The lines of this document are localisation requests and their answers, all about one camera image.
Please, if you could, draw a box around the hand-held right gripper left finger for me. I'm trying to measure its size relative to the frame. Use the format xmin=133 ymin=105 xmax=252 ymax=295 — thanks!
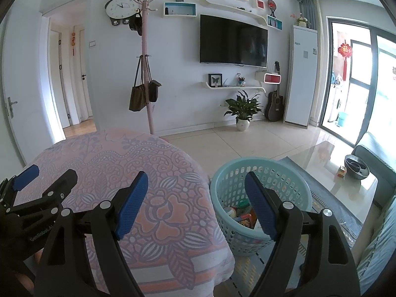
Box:
xmin=33 ymin=171 xmax=149 ymax=297

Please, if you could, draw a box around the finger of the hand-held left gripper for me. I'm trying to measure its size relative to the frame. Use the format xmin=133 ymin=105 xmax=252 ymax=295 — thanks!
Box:
xmin=8 ymin=169 xmax=78 ymax=220
xmin=0 ymin=165 xmax=40 ymax=206

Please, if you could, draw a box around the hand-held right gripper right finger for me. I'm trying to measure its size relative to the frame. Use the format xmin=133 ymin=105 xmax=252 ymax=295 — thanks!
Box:
xmin=244 ymin=171 xmax=361 ymax=297

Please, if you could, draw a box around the orange snack packet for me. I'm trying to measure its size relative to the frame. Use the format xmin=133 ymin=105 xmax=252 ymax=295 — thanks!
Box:
xmin=238 ymin=212 xmax=257 ymax=228

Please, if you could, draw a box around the light blue plastic basket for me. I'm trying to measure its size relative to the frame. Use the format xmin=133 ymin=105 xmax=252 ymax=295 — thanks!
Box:
xmin=210 ymin=157 xmax=313 ymax=257

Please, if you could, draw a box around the pink patterned tablecloth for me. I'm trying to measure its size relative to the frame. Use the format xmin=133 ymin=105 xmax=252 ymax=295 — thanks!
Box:
xmin=14 ymin=129 xmax=236 ymax=297

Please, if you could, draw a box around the glass coffee table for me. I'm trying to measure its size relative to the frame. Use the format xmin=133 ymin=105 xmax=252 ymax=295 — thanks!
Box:
xmin=277 ymin=139 xmax=384 ymax=248

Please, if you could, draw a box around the white hallway door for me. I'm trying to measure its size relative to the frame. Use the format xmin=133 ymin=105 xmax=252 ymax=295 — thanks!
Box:
xmin=79 ymin=29 xmax=93 ymax=121

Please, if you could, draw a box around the dark round bowl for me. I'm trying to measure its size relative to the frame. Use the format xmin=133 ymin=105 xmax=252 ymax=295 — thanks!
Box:
xmin=344 ymin=154 xmax=370 ymax=180

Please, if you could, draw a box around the black guitar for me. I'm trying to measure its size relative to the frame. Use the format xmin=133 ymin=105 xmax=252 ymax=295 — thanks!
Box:
xmin=264 ymin=61 xmax=285 ymax=122

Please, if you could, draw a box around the green potted plant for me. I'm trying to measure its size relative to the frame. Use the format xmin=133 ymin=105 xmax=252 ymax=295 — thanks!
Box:
xmin=224 ymin=90 xmax=263 ymax=131

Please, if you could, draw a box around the brown handbag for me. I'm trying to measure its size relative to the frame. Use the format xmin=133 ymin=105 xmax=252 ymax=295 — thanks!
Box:
xmin=129 ymin=56 xmax=147 ymax=112

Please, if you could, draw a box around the dark handbag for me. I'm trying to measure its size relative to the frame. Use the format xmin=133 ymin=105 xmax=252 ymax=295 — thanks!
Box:
xmin=145 ymin=56 xmax=162 ymax=102

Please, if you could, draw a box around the blue patterned sofa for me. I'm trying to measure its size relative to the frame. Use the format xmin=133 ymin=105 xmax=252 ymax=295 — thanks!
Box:
xmin=356 ymin=195 xmax=396 ymax=294

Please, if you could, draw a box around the grey sofa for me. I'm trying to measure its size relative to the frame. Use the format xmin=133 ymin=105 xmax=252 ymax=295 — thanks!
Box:
xmin=353 ymin=131 xmax=396 ymax=208

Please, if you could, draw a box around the white washing machine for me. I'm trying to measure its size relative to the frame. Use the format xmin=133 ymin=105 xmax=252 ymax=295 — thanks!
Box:
xmin=328 ymin=83 xmax=345 ymax=123

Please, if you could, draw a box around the white standing air conditioner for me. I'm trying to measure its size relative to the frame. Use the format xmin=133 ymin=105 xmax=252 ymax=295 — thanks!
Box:
xmin=284 ymin=25 xmax=319 ymax=128

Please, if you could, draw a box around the sliding glass door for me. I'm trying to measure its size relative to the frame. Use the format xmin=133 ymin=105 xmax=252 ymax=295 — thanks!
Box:
xmin=322 ymin=19 xmax=396 ymax=147

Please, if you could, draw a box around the pink coat rack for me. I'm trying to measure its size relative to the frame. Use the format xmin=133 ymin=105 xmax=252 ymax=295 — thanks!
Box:
xmin=136 ymin=0 xmax=163 ymax=135

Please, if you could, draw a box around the red knot hanging ornament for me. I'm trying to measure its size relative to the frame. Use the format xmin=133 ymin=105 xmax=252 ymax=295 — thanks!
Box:
xmin=338 ymin=40 xmax=352 ymax=73

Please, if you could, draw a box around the black hat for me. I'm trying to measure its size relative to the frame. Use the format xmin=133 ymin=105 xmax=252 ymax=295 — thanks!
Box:
xmin=129 ymin=12 xmax=143 ymax=36

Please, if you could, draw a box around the small blue cube shelf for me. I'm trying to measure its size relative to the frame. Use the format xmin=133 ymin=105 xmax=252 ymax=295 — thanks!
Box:
xmin=267 ymin=15 xmax=283 ymax=31

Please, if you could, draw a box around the small potted flower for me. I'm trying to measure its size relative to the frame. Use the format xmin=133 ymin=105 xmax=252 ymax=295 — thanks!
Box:
xmin=291 ymin=12 xmax=308 ymax=28

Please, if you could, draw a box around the grey curtain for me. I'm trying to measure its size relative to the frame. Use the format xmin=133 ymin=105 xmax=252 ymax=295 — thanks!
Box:
xmin=299 ymin=0 xmax=319 ymax=31

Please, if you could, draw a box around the long white cube shelf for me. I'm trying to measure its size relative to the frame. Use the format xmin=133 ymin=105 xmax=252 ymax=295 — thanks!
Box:
xmin=163 ymin=1 xmax=198 ymax=18

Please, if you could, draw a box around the white door with handle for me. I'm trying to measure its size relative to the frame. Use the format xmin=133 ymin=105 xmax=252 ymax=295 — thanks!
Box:
xmin=1 ymin=15 xmax=62 ymax=168

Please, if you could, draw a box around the low white wall shelf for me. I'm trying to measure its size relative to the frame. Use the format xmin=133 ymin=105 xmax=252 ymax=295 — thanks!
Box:
xmin=196 ymin=81 xmax=267 ymax=93

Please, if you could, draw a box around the black wall television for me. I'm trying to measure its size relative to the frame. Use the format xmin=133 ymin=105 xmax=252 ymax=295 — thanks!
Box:
xmin=199 ymin=14 xmax=269 ymax=69

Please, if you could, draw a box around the panda wall clock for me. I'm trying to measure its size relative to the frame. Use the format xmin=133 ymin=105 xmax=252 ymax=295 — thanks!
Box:
xmin=104 ymin=0 xmax=140 ymax=25

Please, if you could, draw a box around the curved white wall shelf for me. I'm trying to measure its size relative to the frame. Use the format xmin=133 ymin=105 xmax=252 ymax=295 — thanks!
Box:
xmin=202 ymin=0 xmax=267 ymax=27

